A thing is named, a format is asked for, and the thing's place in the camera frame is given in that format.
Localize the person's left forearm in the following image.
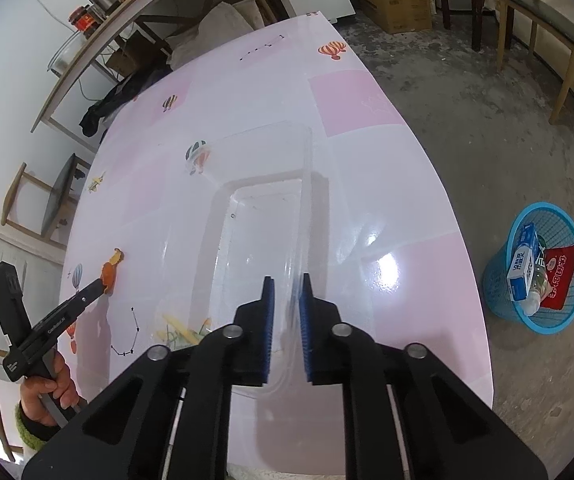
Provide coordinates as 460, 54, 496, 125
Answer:
14, 402, 63, 461

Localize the black cloth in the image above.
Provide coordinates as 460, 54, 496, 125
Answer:
78, 80, 140, 137

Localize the open cardboard box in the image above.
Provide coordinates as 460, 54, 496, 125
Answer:
358, 0, 434, 35

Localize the person's left hand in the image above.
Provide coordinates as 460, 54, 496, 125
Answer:
20, 352, 78, 428

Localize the brown cardboard box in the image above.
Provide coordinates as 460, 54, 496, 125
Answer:
104, 35, 160, 78

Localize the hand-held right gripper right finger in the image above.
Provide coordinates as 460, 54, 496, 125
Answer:
299, 272, 550, 480

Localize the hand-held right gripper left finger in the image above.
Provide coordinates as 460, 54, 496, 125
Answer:
21, 275, 275, 480

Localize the blue plastic wastebasket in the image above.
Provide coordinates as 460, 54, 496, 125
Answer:
483, 202, 574, 336

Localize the clear plastic container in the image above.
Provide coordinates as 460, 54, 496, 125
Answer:
187, 120, 329, 398

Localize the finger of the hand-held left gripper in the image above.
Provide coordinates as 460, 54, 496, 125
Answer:
60, 280, 106, 318

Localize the red packaging bag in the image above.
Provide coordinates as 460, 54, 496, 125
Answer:
539, 244, 574, 310

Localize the red sauce jar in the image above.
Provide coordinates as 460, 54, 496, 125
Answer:
70, 5, 104, 38

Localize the white sack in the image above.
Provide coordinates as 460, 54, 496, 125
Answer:
169, 1, 254, 66

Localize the blue toothpaste box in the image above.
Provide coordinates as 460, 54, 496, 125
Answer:
506, 222, 540, 302

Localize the glass bowl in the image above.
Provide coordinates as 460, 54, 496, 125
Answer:
48, 30, 88, 78

